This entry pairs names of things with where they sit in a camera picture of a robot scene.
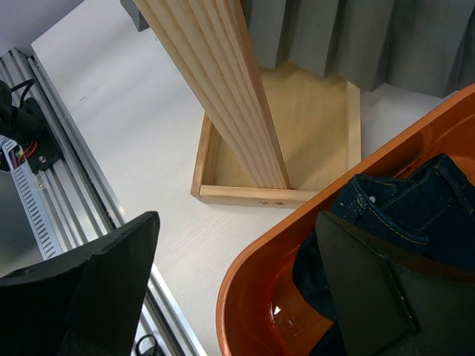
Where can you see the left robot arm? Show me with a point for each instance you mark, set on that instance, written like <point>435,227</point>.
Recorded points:
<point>12,98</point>

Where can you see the wooden clothes rack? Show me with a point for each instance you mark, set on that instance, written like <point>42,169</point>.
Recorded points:
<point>271,138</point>

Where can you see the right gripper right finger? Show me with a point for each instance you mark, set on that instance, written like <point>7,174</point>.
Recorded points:
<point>390,301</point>

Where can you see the aluminium rail base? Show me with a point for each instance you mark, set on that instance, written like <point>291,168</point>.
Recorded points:
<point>70,204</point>

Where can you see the dark blue denim skirt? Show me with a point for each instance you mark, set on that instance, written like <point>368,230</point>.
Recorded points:
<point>430,213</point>

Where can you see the grey pleated skirt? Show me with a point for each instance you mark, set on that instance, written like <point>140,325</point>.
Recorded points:
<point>422,46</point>

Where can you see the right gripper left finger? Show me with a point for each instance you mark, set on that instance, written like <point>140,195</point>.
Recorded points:
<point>86,301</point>

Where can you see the orange plastic basket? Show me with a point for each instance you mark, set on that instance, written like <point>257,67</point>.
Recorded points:
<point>259,309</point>

